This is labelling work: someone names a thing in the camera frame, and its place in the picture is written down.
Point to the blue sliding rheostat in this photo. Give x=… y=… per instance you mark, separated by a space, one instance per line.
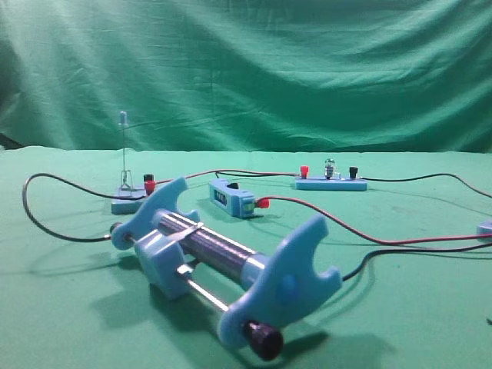
x=278 y=290

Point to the blue battery holder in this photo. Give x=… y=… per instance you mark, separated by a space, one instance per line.
x=229 y=198

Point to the blue bulb holder board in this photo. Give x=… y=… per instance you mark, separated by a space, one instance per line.
x=335 y=183

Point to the green cloth backdrop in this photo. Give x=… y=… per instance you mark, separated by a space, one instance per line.
x=247 y=75

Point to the small glass light bulb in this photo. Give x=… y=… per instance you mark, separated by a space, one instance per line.
x=329 y=168

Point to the blue knife switch base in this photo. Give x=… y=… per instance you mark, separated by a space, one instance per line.
x=129 y=198

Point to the red wire switch to bulb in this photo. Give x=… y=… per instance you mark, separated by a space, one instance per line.
x=241 y=173

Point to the blue component right edge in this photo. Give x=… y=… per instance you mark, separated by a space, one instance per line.
x=484 y=230

